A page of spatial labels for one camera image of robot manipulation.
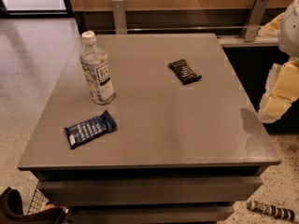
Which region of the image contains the clear plastic water bottle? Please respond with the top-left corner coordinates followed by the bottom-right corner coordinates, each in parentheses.
top-left (80, 31), bottom-right (116, 105)

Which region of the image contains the blue rxbar wrapper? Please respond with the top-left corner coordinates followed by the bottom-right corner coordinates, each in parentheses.
top-left (64, 110), bottom-right (117, 149)

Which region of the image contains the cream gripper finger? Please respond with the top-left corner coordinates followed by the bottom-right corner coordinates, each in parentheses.
top-left (258, 13), bottom-right (284, 37)
top-left (258, 57), bottom-right (299, 123)

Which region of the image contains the metal bracket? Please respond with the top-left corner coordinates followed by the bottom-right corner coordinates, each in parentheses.
top-left (240, 0), bottom-right (270, 42)
top-left (112, 0), bottom-right (127, 35)

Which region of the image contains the left metal bracket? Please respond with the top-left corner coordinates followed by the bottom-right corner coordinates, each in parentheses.
top-left (112, 0), bottom-right (127, 35)

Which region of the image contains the black white patterned stick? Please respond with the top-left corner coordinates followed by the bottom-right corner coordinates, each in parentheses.
top-left (247, 201), bottom-right (299, 222)

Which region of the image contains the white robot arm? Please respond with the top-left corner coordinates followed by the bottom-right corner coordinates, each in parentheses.
top-left (258, 0), bottom-right (299, 123)

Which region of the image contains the black chocolate rxbar wrapper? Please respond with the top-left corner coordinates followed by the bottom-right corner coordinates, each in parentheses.
top-left (168, 59), bottom-right (202, 85)

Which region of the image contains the grey drawer cabinet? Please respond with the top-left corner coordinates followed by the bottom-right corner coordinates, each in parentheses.
top-left (19, 34), bottom-right (279, 224)

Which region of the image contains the wire mesh basket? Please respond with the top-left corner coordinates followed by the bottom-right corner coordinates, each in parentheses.
top-left (26, 184), bottom-right (49, 215)

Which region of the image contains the right metal bracket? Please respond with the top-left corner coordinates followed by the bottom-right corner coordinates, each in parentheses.
top-left (240, 0), bottom-right (270, 42)

